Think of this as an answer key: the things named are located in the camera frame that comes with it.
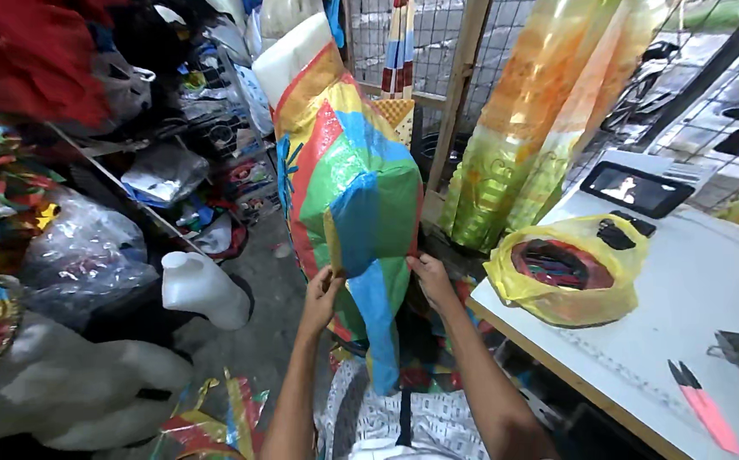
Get person's right hand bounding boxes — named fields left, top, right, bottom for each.
left=407, top=253, right=458, bottom=315

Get person's left hand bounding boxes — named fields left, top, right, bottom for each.
left=302, top=265, right=346, bottom=338

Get multicoloured shiny patchwork costume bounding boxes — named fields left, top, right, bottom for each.
left=252, top=13, right=424, bottom=397

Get person's left forearm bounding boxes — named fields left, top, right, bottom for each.
left=260, top=327, right=327, bottom=460

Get person's right forearm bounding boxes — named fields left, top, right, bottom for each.
left=438, top=299, right=562, bottom=460

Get pile of dark coloured strips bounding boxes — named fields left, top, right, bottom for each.
left=511, top=239, right=614, bottom=291

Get white plastic jug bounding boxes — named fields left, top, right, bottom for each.
left=161, top=251, right=252, bottom=331

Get yellow plastic bag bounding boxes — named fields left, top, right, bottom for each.
left=483, top=212, right=651, bottom=328

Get yellow checkered cloth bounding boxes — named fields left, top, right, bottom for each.
left=371, top=99, right=415, bottom=149

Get person's legs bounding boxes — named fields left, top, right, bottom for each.
left=314, top=358, right=492, bottom=460

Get orange and green curtain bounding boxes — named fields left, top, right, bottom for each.
left=438, top=0, right=672, bottom=255

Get person's body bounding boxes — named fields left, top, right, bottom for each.
left=348, top=437, right=466, bottom=460

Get cluttered metal shelf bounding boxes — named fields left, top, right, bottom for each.
left=47, top=0, right=282, bottom=262

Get pile of shiny fabric scraps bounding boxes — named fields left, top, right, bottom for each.
left=151, top=368, right=271, bottom=460

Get black plastic scrap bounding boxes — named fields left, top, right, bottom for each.
left=596, top=218, right=636, bottom=250

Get grey plastic-wrapped packet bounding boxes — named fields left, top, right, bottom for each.
left=120, top=142, right=210, bottom=208

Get white table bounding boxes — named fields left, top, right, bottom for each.
left=465, top=151, right=739, bottom=460

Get red blue white striped cloth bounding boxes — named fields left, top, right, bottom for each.
left=381, top=0, right=415, bottom=101

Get black flat phone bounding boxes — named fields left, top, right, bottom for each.
left=608, top=211, right=657, bottom=239

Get black tablet with screen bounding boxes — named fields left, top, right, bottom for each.
left=579, top=160, right=695, bottom=220

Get large clear plastic bag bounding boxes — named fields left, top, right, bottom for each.
left=20, top=187, right=160, bottom=332

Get translucent plastic sack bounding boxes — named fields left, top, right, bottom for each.
left=258, top=0, right=326, bottom=53

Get white foam form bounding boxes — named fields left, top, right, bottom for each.
left=0, top=310, right=194, bottom=452

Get bicycle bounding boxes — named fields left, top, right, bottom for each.
left=599, top=41, right=682, bottom=133

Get wooden post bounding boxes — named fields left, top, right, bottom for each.
left=426, top=0, right=493, bottom=212

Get wire mesh fence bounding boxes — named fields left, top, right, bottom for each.
left=348, top=0, right=739, bottom=221

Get blue hanging strap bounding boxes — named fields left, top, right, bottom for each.
left=324, top=0, right=346, bottom=49

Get pink-handled snips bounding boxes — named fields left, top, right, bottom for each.
left=667, top=359, right=739, bottom=456

